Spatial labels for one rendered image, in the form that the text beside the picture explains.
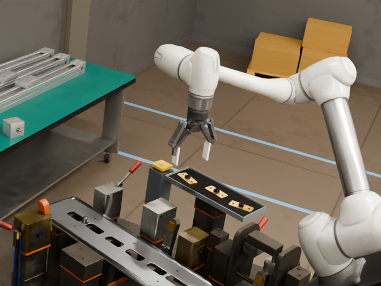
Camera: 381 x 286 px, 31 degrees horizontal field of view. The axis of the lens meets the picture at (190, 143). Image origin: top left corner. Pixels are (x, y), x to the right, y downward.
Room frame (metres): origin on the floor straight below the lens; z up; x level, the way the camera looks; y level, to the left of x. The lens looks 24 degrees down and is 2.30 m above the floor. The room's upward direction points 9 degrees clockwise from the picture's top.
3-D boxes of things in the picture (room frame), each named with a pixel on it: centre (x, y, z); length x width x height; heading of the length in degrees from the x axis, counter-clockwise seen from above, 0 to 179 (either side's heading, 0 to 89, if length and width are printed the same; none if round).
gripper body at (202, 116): (2.28, -0.01, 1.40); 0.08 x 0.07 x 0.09; 128
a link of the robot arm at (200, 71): (2.29, 0.00, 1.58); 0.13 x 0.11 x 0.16; 47
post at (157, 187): (2.37, 0.09, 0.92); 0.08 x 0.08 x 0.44; 53
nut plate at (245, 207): (2.14, -0.21, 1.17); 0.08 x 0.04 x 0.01; 69
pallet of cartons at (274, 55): (7.50, -1.05, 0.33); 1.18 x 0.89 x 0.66; 72
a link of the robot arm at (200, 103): (2.28, -0.01, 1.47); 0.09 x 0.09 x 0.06
